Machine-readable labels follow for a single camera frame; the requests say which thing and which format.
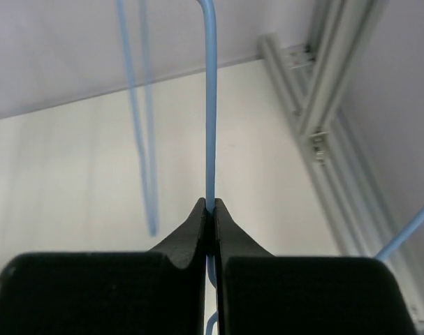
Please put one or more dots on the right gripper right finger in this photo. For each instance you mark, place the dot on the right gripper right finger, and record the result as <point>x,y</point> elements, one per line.
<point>260,293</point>

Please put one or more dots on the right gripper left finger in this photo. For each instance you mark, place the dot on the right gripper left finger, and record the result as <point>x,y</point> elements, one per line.
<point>159,291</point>

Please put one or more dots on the aluminium frame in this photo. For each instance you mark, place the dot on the aluminium frame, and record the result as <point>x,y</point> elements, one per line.
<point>311,80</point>

